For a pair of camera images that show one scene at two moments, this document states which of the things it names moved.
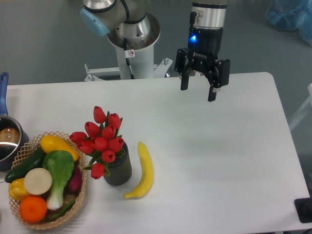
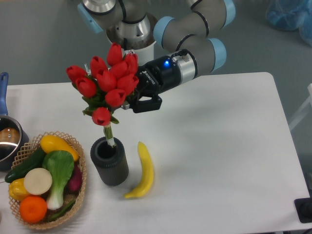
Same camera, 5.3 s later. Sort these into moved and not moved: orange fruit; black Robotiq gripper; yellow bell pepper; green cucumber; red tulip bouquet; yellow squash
Moved: black Robotiq gripper; red tulip bouquet
Not moved: orange fruit; yellow squash; yellow bell pepper; green cucumber
